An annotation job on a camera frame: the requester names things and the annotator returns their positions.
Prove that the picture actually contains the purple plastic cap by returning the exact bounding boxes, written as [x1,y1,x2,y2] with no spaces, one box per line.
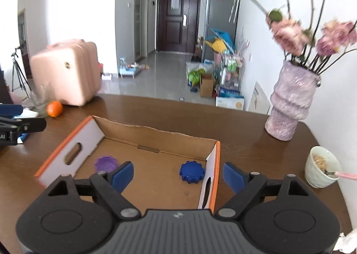
[94,156,119,174]

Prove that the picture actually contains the clear glass cup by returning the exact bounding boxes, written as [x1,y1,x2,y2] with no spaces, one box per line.
[30,83,54,117]

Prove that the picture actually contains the orange fruit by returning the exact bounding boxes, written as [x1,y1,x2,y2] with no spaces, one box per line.
[46,100,64,118]

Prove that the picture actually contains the black tripod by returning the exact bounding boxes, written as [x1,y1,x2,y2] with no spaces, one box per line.
[11,47,31,99]

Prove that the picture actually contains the blue plastic cap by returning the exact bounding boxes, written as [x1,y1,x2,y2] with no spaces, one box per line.
[179,161,205,184]

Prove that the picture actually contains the red orange cardboard box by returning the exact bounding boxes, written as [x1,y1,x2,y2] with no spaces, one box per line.
[35,116,220,212]

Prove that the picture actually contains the pink suitcase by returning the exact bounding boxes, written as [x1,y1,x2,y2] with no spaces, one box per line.
[30,40,102,106]

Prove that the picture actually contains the white ceramic cup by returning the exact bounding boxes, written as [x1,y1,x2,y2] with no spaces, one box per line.
[304,146,342,189]

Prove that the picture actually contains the white blue carton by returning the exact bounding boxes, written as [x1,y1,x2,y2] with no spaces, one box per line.
[215,97,245,111]

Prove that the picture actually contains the pink spoon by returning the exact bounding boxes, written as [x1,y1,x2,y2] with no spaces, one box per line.
[324,170,357,181]

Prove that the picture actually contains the small cardboard box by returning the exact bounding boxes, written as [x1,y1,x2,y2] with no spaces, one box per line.
[200,73,215,98]

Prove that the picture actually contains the pink textured vase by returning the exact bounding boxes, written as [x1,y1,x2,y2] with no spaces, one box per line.
[264,61,321,142]

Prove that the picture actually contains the crumpled white tissue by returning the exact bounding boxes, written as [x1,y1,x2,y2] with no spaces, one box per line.
[333,229,357,253]

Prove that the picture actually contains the yellow watering can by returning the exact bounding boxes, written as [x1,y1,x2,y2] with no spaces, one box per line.
[205,37,227,54]

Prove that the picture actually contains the dried pink flowers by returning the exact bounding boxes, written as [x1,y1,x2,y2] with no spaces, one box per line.
[251,0,356,75]

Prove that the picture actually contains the grey refrigerator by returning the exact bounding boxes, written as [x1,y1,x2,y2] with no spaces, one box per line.
[199,0,240,42]

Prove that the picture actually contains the dark brown door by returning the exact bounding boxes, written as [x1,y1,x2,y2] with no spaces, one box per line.
[157,0,200,54]

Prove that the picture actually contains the wire storage rack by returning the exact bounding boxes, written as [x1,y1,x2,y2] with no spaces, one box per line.
[214,53,245,98]

